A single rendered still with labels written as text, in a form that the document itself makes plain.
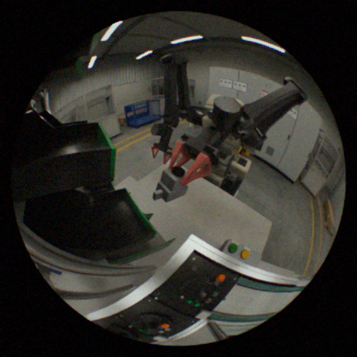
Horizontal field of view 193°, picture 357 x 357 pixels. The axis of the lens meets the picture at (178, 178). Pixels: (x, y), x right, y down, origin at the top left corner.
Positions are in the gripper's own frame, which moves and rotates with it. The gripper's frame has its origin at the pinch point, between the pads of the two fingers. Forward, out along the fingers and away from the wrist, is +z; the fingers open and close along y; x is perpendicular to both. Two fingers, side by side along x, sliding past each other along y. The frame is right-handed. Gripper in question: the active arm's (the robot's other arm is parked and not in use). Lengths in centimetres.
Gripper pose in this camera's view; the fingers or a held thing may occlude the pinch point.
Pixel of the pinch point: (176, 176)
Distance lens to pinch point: 25.1
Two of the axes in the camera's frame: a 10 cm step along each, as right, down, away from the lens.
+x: 3.5, 3.9, 8.5
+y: 6.6, 5.5, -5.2
